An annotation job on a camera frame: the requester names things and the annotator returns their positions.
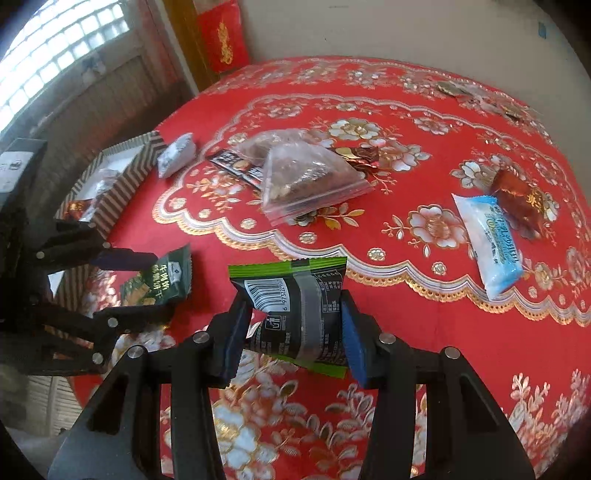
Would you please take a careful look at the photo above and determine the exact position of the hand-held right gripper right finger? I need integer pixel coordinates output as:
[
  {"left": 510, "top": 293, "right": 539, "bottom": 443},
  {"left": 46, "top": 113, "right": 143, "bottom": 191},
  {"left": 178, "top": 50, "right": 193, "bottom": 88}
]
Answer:
[{"left": 339, "top": 291, "right": 539, "bottom": 480}]

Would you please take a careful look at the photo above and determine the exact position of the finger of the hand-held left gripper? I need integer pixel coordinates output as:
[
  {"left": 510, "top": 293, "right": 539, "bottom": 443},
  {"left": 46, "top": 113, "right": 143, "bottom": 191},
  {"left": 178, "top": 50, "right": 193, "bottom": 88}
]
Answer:
[
  {"left": 25, "top": 298, "right": 176, "bottom": 376},
  {"left": 32, "top": 220, "right": 158, "bottom": 274}
]

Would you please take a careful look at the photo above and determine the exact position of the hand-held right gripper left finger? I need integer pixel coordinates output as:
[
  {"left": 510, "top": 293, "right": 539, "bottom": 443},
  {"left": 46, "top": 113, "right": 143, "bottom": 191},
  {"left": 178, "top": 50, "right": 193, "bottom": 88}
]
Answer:
[{"left": 48, "top": 293, "right": 254, "bottom": 480}]

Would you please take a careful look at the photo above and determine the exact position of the dark green biscuit packet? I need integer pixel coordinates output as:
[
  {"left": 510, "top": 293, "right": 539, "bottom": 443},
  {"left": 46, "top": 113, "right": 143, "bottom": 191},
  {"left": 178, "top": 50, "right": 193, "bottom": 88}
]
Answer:
[{"left": 119, "top": 244, "right": 192, "bottom": 308}]

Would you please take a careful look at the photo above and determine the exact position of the black and green snack packet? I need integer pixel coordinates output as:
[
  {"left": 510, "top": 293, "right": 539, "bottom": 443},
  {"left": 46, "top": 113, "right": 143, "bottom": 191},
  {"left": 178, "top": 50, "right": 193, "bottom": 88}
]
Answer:
[{"left": 228, "top": 257, "right": 349, "bottom": 380}]

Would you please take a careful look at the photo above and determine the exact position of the striped cardboard box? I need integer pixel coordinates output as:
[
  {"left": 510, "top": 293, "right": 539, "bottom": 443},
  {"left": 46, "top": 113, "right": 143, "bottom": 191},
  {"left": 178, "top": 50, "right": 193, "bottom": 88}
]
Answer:
[{"left": 48, "top": 130, "right": 168, "bottom": 305}]

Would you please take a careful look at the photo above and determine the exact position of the brown coffee stick sachet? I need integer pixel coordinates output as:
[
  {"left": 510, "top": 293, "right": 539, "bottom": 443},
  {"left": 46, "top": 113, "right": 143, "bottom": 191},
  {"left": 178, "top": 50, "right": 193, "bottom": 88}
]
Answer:
[{"left": 207, "top": 148, "right": 269, "bottom": 190}]

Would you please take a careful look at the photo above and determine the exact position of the clear zip bag of nuts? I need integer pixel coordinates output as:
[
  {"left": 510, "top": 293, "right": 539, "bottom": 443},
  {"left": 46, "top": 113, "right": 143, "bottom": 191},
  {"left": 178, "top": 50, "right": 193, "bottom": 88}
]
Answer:
[{"left": 233, "top": 129, "right": 376, "bottom": 227}]

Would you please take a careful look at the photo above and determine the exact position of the white and blue snack packet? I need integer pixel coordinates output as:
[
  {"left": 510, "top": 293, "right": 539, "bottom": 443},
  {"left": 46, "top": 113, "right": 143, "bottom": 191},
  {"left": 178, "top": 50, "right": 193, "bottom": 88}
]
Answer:
[{"left": 451, "top": 193, "right": 523, "bottom": 301}]

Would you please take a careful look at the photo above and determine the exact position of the red floral tablecloth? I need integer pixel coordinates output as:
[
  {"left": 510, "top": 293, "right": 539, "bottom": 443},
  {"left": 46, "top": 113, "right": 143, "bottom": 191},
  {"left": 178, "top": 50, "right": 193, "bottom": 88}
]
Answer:
[{"left": 74, "top": 56, "right": 591, "bottom": 480}]

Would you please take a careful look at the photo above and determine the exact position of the small white snack packet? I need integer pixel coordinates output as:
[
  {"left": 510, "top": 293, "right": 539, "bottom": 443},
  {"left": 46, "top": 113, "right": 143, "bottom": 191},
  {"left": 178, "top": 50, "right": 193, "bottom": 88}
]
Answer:
[{"left": 156, "top": 132, "right": 195, "bottom": 178}]

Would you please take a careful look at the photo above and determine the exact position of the glass block window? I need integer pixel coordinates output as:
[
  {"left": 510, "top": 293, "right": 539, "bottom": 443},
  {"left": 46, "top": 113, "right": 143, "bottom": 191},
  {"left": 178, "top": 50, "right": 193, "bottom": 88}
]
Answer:
[{"left": 0, "top": 0, "right": 139, "bottom": 134}]

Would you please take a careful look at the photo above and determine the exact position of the brown slatted door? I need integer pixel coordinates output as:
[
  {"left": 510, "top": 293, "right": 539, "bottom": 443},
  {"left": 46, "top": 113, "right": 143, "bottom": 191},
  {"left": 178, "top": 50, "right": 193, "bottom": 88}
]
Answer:
[{"left": 28, "top": 46, "right": 197, "bottom": 153}]

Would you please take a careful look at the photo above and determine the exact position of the shiny red-brown candy packet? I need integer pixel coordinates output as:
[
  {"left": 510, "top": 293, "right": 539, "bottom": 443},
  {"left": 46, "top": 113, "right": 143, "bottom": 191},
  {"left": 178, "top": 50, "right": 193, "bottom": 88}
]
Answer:
[{"left": 488, "top": 167, "right": 550, "bottom": 241}]

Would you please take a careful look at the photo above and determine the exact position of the wooden door frame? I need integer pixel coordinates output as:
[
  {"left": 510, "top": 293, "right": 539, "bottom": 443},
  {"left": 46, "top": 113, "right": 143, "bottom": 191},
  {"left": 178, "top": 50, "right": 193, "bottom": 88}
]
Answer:
[{"left": 161, "top": 0, "right": 218, "bottom": 93}]

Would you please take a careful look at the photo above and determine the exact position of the red wall poster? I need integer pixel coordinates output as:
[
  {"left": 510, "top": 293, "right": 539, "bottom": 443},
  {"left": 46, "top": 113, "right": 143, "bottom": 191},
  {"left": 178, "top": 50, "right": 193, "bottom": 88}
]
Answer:
[{"left": 196, "top": 0, "right": 251, "bottom": 75}]

